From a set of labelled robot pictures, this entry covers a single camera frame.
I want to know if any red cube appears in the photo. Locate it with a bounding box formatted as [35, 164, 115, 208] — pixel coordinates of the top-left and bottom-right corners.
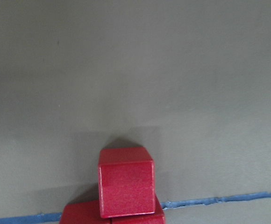
[98, 147, 156, 218]

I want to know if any red cube placed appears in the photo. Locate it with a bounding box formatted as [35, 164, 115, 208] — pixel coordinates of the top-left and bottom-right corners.
[111, 196, 166, 224]
[59, 200, 111, 224]

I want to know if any brown paper table cover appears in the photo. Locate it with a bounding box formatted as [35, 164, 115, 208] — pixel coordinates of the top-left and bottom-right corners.
[0, 0, 271, 218]

